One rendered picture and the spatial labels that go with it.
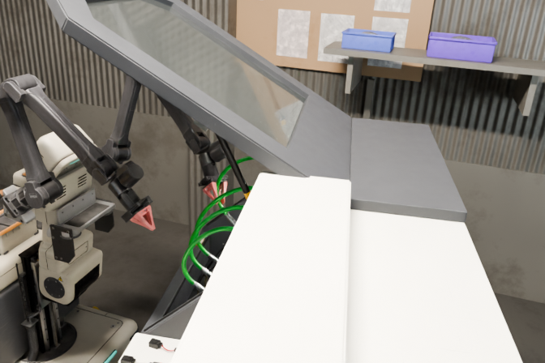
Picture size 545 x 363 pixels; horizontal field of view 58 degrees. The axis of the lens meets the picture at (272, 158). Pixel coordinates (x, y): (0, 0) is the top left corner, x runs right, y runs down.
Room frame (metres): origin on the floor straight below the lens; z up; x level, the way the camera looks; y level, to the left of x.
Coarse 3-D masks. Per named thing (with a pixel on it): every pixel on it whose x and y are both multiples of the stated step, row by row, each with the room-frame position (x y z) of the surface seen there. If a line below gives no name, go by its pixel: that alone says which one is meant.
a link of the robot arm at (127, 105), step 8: (128, 80) 1.97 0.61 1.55; (128, 88) 1.96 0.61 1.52; (136, 88) 1.96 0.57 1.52; (128, 96) 1.95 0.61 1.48; (136, 96) 1.97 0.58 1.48; (120, 104) 1.96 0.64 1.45; (128, 104) 1.94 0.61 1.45; (120, 112) 1.95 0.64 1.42; (128, 112) 1.94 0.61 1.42; (120, 120) 1.94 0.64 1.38; (128, 120) 1.94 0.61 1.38; (120, 128) 1.93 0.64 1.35; (128, 128) 1.94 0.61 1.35; (112, 136) 1.93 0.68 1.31; (120, 136) 1.92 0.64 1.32; (128, 136) 1.95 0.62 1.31; (112, 144) 1.89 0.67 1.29; (120, 144) 1.91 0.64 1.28; (128, 144) 1.96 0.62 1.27; (104, 152) 1.90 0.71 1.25; (112, 152) 1.88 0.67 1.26; (128, 152) 1.95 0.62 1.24
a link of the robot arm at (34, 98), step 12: (12, 84) 1.49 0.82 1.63; (12, 96) 1.48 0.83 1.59; (24, 96) 1.49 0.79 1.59; (36, 96) 1.50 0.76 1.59; (36, 108) 1.49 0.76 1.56; (48, 108) 1.49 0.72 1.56; (48, 120) 1.48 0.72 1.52; (60, 120) 1.48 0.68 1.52; (60, 132) 1.47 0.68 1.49; (72, 132) 1.47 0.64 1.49; (72, 144) 1.46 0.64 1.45; (84, 144) 1.46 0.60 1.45; (84, 156) 1.44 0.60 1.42; (96, 156) 1.44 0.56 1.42; (108, 156) 1.48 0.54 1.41; (96, 168) 1.42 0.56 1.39; (108, 168) 1.44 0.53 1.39
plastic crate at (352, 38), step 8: (344, 32) 2.74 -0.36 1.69; (352, 32) 2.72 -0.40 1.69; (360, 32) 2.89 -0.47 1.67; (368, 32) 2.78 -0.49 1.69; (376, 32) 2.86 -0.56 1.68; (384, 32) 2.85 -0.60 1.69; (392, 32) 2.83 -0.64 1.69; (344, 40) 2.74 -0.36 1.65; (352, 40) 2.73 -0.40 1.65; (360, 40) 2.71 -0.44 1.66; (368, 40) 2.70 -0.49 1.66; (376, 40) 2.69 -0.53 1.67; (384, 40) 2.67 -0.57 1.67; (392, 40) 2.68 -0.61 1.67; (352, 48) 2.73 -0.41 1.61; (360, 48) 2.71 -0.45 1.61; (368, 48) 2.70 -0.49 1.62; (376, 48) 2.68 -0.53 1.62; (384, 48) 2.67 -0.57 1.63; (392, 48) 2.75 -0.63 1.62
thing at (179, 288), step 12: (204, 240) 1.74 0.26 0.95; (192, 264) 1.56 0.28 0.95; (204, 264) 1.73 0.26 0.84; (180, 276) 1.48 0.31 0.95; (192, 276) 1.57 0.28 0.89; (168, 288) 1.41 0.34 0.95; (180, 288) 1.42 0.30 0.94; (192, 288) 1.57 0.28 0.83; (168, 300) 1.34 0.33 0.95; (180, 300) 1.43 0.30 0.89; (156, 312) 1.28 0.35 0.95; (168, 312) 1.31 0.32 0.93
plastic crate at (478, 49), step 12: (432, 36) 2.58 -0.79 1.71; (444, 36) 2.77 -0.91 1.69; (456, 36) 2.67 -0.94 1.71; (468, 36) 2.73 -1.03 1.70; (480, 36) 2.71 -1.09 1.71; (432, 48) 2.59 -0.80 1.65; (444, 48) 2.57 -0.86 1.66; (456, 48) 2.55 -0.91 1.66; (468, 48) 2.53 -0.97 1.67; (480, 48) 2.52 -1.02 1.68; (492, 48) 2.50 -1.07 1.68; (468, 60) 2.53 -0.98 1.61; (480, 60) 2.51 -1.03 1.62
